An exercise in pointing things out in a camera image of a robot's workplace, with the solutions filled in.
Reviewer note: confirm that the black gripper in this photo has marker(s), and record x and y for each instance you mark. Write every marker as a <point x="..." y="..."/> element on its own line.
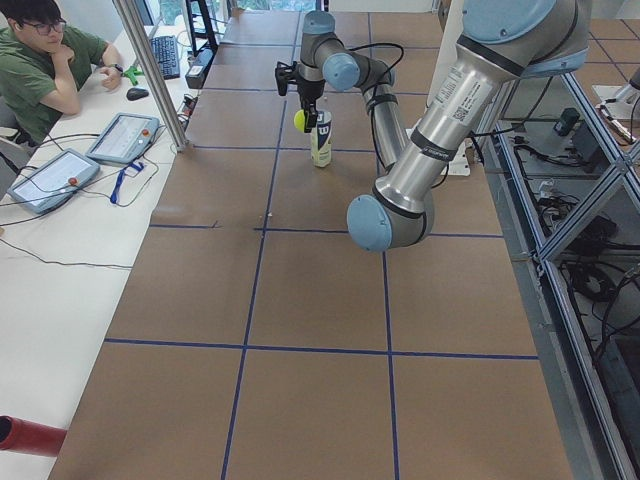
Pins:
<point x="309" y="92"/>

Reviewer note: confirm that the yellow tennis ball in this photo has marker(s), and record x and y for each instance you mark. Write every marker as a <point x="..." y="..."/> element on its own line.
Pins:
<point x="300" y="121"/>

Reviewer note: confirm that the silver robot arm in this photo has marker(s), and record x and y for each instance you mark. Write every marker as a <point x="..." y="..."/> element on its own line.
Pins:
<point x="501" y="41"/>

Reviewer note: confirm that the clear tennis ball can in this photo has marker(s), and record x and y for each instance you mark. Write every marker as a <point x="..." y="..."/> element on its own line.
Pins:
<point x="321" y="150"/>

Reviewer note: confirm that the black keyboard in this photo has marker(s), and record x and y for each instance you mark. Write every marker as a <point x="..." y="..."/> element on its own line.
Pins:
<point x="165" y="51"/>

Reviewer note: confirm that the black computer mouse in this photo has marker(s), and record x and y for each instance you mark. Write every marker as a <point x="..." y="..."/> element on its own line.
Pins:
<point x="136" y="93"/>

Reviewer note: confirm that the far teach pendant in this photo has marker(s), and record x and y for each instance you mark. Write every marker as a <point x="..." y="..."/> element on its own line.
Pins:
<point x="125" y="139"/>

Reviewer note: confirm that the teach pendant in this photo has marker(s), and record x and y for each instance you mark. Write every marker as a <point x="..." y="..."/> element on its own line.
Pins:
<point x="54" y="182"/>
<point x="125" y="139"/>

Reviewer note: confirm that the green tool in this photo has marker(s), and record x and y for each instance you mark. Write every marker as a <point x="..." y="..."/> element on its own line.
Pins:
<point x="132" y="74"/>

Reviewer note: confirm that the near teach pendant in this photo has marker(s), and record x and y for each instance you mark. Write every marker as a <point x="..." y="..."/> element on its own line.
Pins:
<point x="54" y="182"/>

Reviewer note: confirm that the person in green shirt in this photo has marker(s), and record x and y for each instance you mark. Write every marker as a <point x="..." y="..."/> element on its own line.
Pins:
<point x="44" y="64"/>

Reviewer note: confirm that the red cylinder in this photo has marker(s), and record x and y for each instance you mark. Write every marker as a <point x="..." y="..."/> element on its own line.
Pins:
<point x="27" y="437"/>

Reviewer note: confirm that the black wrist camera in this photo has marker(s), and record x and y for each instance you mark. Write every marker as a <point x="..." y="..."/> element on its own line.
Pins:
<point x="285" y="75"/>

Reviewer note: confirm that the aluminium frame post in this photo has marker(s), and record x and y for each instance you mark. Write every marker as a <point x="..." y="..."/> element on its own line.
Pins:
<point x="137" y="35"/>

